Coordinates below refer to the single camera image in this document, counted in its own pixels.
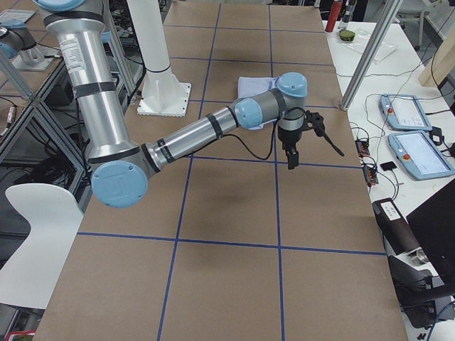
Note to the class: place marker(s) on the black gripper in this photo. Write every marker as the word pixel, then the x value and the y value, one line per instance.
pixel 289 138

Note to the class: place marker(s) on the light blue striped shirt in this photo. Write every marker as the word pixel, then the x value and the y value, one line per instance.
pixel 249 114

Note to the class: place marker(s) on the grey USB hub left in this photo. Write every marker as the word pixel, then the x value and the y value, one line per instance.
pixel 362 147

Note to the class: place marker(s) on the grey usb hub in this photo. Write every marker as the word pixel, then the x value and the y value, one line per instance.
pixel 362 147
pixel 370 174

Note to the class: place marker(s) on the grey USB hub right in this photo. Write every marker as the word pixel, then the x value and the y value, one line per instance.
pixel 370 174

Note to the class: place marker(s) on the black small device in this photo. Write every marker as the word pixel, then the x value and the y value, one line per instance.
pixel 388 166

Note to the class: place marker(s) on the teach pendant far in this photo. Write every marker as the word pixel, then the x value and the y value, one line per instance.
pixel 403 112

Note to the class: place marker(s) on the teach pendant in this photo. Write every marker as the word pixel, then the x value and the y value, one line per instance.
pixel 418 154
pixel 403 112

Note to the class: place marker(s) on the teach pendant near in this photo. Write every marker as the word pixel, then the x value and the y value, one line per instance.
pixel 418 154

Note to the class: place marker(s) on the black box with label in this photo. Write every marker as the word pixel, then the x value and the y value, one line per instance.
pixel 394 226

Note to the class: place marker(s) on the green round object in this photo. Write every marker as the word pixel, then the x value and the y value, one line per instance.
pixel 346 35

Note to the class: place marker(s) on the black monitor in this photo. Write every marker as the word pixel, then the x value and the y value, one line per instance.
pixel 432 223

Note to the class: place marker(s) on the red bottle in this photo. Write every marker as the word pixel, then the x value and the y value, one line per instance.
pixel 333 15

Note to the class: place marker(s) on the white chair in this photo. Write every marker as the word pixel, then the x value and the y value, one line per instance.
pixel 29 277

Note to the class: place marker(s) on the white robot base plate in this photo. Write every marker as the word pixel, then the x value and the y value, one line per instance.
pixel 159 99

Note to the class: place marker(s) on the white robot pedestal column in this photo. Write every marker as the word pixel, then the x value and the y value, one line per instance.
pixel 148 26

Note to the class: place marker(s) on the grey aluminium frame post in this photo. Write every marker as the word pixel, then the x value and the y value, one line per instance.
pixel 376 38

